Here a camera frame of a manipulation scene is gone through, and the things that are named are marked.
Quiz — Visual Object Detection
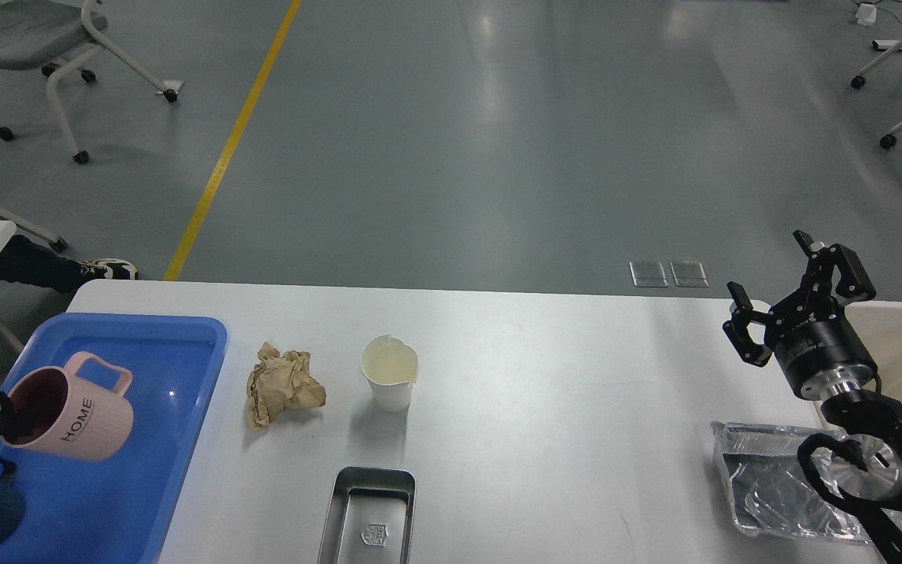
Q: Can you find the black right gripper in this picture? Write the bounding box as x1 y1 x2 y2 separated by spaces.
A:
722 230 878 400

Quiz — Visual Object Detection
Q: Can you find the pink HOME mug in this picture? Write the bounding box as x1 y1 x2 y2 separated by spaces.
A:
2 351 135 463

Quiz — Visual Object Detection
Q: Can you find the aluminium foil container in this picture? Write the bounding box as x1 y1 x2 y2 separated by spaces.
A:
711 421 872 546

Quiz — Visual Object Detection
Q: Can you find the stainless steel rectangular tray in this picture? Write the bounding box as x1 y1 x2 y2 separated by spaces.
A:
316 465 416 563

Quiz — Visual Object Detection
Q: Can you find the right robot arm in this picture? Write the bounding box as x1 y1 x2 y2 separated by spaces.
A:
722 230 902 563

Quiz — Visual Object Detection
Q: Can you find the floor socket plate left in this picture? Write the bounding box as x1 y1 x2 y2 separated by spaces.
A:
629 260 669 288

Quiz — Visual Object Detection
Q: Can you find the blue plastic tray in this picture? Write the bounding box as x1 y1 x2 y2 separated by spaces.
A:
0 312 228 563

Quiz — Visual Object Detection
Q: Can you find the person in beige hoodie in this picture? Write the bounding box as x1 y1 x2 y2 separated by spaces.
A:
0 234 139 294

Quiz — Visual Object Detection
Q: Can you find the white power adapter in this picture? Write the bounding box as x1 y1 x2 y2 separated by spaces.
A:
855 2 878 27

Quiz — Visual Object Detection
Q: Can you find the crumpled brown paper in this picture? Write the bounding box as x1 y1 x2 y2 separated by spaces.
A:
246 342 328 432

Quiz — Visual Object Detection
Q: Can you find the white paper cup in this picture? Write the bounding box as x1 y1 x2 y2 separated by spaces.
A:
360 334 419 413

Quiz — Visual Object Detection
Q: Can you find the grey office chair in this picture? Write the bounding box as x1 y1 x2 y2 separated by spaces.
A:
0 1 179 165

